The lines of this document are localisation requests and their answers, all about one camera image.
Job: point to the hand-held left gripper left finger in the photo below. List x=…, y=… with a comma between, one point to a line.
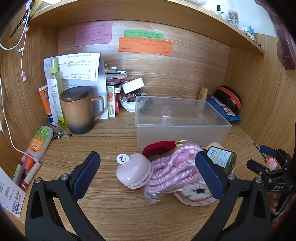
x=89, y=166

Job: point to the fruit-print box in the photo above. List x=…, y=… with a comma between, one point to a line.
x=111, y=102

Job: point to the blue fabric pouch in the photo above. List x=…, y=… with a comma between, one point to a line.
x=217, y=104

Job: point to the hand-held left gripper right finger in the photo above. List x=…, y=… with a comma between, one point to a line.
x=208, y=171

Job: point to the white tube with green print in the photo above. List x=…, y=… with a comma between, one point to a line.
x=52, y=102

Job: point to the black case with orange zip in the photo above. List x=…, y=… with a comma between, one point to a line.
x=227, y=95

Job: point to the pile of glass beads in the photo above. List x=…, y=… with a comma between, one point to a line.
x=129, y=96

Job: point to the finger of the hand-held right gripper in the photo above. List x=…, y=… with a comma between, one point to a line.
x=256, y=166
x=268, y=150

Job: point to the pink paw-shaped trinket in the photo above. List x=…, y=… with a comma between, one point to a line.
x=272, y=162

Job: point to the orange paper note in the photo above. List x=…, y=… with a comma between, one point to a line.
x=145, y=46

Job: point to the thin dark pen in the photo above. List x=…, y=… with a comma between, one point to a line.
x=259, y=151

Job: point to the red velvet pouch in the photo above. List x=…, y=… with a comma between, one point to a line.
x=157, y=147

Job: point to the cream plastic tub with lid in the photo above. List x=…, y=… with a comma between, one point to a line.
x=215, y=144

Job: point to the wooden desktop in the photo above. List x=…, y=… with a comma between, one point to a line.
x=111, y=129

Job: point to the blue toy figure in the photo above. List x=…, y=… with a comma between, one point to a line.
x=251, y=30

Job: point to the person's right hand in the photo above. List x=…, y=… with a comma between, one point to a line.
x=274, y=200

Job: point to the handwritten cream paper sheet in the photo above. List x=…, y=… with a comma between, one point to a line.
x=78, y=67

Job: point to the small white box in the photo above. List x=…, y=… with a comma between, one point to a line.
x=133, y=85

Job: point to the white folded cardboard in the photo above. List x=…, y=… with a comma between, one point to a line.
x=101, y=92

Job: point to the wooden shelf board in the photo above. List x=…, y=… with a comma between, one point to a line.
x=138, y=11

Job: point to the glass jar with brown sticks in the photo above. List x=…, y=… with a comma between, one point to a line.
x=232, y=17

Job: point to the green paper note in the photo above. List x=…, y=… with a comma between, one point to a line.
x=143, y=34

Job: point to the pink round mini fan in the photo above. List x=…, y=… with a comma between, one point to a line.
x=134, y=171

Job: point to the pink paper note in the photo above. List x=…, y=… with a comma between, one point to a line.
x=93, y=34

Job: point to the stack of small packets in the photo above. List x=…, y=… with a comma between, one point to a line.
x=115, y=75

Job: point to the orange sunscreen tube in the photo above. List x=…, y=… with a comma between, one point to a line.
x=44, y=102

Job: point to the clear plastic storage box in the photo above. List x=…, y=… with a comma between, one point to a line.
x=180, y=129

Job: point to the green flat packet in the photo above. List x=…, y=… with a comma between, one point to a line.
x=17, y=175

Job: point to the white patterned bowl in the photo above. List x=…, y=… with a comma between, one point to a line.
x=128, y=105

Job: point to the white bottle with orange label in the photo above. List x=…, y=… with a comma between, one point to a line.
x=38, y=142

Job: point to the yellow-green spray bottle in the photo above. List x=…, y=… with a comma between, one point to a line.
x=60, y=97

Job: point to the silver black pen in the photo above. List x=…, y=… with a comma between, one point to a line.
x=61, y=132

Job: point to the white red-capped tube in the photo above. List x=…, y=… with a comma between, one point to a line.
x=31, y=175

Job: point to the red slim box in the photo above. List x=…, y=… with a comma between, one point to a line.
x=117, y=104

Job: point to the white printed label sheet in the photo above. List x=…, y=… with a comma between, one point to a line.
x=10, y=194

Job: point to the dark green spray bottle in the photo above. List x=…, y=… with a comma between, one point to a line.
x=222, y=156

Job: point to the mauve cloth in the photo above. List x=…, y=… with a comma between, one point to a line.
x=286, y=46

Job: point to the brown ceramic mug with lid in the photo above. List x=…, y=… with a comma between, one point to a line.
x=76, y=111

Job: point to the orange lip balm tube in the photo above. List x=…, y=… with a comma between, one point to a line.
x=29, y=165

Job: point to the small beige bottle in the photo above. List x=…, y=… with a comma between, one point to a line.
x=202, y=92

